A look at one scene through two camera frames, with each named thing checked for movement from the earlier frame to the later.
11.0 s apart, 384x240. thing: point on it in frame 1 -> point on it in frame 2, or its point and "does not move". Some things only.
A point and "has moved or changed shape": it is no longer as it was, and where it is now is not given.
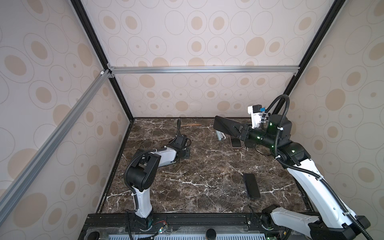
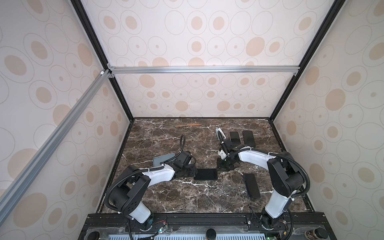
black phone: [252, 189] does not move
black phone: [228, 126] -> [206, 174]
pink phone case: [235, 147] has moved or changed shape
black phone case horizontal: [250, 143] does not move
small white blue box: [220, 135] does not move
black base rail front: [189, 226] does not move
